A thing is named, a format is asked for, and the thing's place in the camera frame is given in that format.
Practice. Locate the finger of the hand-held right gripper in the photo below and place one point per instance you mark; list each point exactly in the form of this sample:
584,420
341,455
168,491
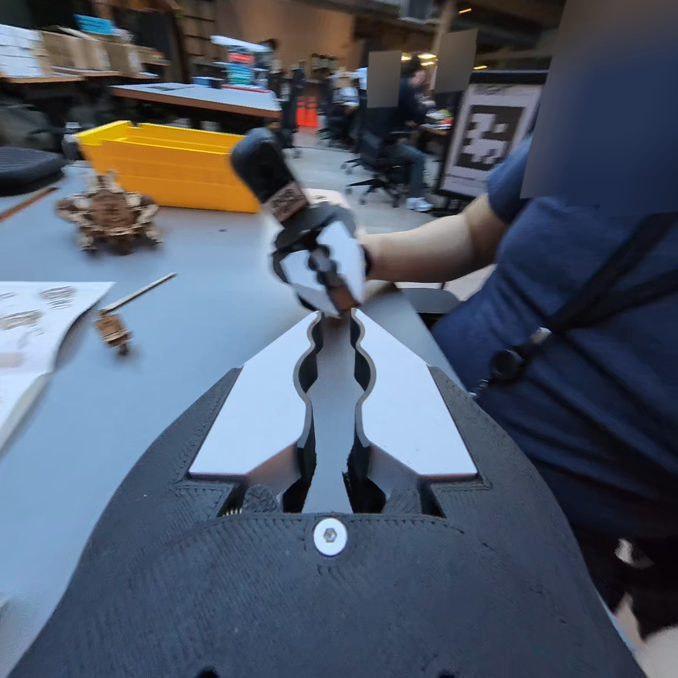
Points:
304,280
344,265

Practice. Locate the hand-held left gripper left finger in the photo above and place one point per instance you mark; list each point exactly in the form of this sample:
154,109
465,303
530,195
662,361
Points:
254,418

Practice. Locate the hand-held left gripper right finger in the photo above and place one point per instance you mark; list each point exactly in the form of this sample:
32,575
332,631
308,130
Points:
413,423

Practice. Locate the person's right forearm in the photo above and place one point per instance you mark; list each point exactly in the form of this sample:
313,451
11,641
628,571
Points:
429,254

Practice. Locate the assembled wooden gear model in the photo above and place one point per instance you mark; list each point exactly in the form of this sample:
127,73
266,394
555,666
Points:
108,214

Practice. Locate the grey background table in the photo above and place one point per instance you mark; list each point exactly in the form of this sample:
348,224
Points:
212,98

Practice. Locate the yellow plastic bin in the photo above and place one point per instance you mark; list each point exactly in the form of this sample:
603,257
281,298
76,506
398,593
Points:
175,164

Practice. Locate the black office chair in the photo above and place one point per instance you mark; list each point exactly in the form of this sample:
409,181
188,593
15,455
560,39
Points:
379,153

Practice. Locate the wooden stick with block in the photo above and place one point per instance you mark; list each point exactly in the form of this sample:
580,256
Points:
114,326

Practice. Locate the person's blue shirt torso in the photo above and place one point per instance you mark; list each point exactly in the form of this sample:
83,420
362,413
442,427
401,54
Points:
582,381

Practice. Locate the black white marker board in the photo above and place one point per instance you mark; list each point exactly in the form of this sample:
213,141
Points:
487,132

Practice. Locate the row of cardboard boxes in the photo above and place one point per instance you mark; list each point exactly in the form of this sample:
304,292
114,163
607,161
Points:
69,50

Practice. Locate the black round chair seat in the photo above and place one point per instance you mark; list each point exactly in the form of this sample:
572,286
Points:
26,167

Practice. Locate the thin wooden rod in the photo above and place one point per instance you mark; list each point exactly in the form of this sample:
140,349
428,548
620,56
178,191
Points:
26,204

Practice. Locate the white instruction booklet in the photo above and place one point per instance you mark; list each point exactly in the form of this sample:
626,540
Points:
32,328

